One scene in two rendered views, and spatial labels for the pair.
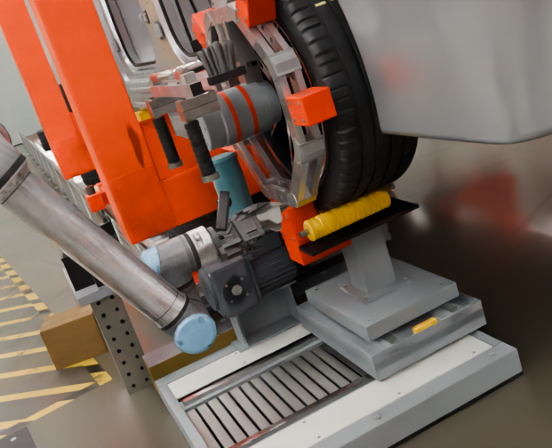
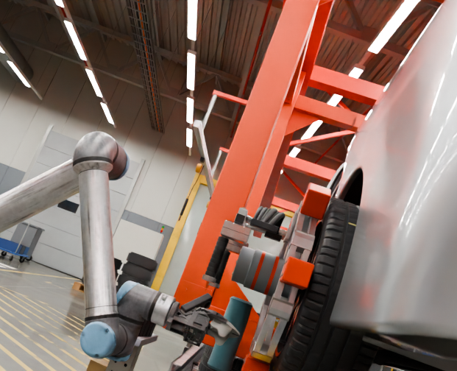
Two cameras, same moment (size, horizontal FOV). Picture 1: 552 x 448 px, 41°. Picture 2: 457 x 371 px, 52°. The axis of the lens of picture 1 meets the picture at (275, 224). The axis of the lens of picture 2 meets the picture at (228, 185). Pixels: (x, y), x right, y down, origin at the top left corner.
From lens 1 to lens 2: 0.69 m
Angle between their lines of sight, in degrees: 38
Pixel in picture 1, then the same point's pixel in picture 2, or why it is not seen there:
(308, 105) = (291, 265)
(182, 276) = (134, 312)
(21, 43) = not seen: hidden behind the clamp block
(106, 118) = (209, 245)
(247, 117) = (266, 274)
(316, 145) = (285, 307)
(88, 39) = (234, 200)
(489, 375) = not seen: outside the picture
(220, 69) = (262, 219)
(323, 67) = (322, 255)
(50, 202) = (98, 190)
